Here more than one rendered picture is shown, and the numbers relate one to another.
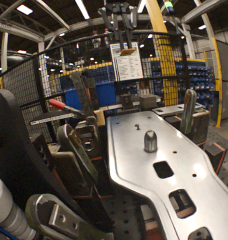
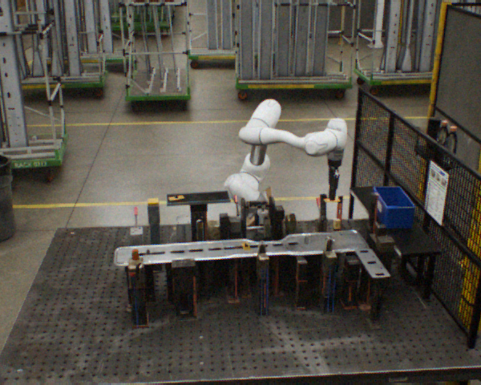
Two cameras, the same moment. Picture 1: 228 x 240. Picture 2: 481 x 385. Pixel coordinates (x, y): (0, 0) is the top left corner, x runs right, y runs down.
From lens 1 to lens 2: 332 cm
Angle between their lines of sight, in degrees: 76
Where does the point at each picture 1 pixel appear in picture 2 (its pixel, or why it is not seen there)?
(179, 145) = (307, 249)
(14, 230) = (260, 219)
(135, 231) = (285, 283)
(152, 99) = (379, 243)
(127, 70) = (434, 205)
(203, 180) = (283, 249)
